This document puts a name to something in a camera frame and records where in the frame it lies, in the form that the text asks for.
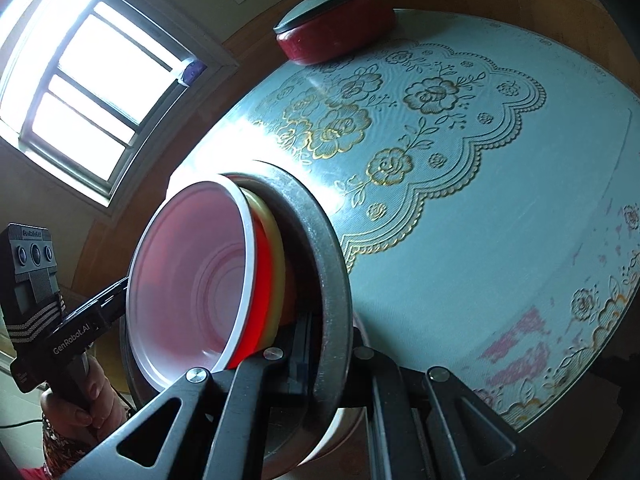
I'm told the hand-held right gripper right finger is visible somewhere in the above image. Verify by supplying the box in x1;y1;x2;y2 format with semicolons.
345;345;519;480

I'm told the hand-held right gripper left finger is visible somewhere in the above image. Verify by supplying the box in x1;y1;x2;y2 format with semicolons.
65;310;322;480

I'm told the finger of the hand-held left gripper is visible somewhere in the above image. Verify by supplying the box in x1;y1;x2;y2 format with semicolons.
60;276;132;333

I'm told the white plate with red print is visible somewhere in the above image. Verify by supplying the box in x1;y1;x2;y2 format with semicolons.
300;405;374;467

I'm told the red plastic bowl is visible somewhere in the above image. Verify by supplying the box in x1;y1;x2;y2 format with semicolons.
125;180;274;394

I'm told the yellow plastic bowl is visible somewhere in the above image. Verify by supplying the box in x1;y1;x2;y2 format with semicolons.
239;185;289;347

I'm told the stainless steel bowl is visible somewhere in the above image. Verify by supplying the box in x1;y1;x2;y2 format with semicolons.
119;160;354;467

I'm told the person's left forearm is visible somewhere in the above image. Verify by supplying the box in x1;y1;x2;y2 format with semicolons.
42;410;113;480

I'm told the person's left hand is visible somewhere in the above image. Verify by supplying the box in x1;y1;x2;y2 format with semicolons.
39;352;127;445

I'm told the red cooking pot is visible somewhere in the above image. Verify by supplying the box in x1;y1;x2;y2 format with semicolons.
277;0;396;66

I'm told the grey pot lid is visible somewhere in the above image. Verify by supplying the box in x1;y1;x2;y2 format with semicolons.
273;0;371;37

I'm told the black cable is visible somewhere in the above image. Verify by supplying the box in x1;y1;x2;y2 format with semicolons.
0;417;48;432

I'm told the window with metal frame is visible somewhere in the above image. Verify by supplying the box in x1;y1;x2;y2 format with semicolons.
0;0;237;211

